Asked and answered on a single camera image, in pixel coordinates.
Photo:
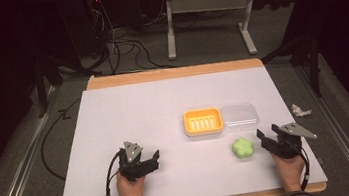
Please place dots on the green flower-shaped soap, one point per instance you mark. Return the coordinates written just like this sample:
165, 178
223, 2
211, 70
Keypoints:
242, 148

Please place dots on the clear plastic soap dish lid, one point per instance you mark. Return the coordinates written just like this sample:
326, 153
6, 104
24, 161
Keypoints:
240, 117

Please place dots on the white metal desk frame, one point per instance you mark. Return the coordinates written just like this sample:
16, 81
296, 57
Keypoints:
169, 28

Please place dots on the white table cover sheet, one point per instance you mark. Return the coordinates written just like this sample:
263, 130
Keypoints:
151, 114

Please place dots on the crumpled white paper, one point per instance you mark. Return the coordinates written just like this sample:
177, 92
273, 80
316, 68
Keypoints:
300, 110

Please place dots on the orange soap dish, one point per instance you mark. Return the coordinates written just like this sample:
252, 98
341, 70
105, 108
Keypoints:
203, 122

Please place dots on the black metal stand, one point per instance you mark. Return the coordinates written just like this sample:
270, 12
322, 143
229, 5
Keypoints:
41, 90
313, 61

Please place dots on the metal floor rail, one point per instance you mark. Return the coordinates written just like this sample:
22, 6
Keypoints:
340, 124
19, 164

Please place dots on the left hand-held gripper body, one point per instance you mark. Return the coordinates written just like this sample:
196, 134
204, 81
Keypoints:
131, 165

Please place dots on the person's left hand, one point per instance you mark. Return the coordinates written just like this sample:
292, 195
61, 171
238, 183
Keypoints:
130, 190

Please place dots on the person's right hand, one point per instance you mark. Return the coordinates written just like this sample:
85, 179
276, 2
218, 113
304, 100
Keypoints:
289, 171

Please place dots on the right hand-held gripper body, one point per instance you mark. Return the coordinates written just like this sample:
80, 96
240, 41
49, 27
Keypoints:
290, 140

